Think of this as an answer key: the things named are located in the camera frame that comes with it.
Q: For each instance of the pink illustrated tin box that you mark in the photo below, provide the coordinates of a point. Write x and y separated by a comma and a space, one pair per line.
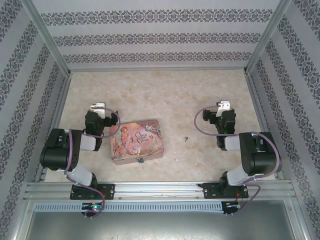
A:
136, 140

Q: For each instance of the small blue padlock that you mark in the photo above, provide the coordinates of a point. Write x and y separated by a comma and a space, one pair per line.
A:
140, 160

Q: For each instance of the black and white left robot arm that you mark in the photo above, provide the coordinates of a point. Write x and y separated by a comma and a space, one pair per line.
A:
53, 152

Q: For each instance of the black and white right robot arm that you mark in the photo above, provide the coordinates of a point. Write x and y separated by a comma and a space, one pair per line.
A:
265, 160

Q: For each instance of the left controller board green light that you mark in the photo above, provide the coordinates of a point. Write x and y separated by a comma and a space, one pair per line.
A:
93, 207

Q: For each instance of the right controller board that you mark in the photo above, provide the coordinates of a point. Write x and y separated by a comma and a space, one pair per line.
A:
231, 206

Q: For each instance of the grey metal sheet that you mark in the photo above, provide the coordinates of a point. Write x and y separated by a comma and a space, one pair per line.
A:
162, 226

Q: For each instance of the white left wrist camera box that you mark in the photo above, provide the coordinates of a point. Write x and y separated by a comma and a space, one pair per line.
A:
98, 106

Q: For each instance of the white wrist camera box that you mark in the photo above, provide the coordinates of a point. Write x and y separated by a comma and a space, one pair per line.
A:
223, 105
98, 106

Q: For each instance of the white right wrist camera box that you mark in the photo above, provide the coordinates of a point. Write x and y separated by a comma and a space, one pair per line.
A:
223, 105

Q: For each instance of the aluminium side rail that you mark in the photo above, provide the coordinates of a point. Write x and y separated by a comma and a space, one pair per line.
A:
257, 100
56, 120

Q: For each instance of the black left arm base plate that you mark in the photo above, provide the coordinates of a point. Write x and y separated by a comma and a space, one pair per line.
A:
110, 191

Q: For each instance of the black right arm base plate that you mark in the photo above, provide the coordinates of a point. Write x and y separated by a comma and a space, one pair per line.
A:
210, 191

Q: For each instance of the aluminium frame post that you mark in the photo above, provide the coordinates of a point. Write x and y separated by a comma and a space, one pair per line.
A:
47, 35
268, 35

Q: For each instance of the aluminium mounting rail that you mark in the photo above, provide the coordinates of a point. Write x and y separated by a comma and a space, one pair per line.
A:
157, 191

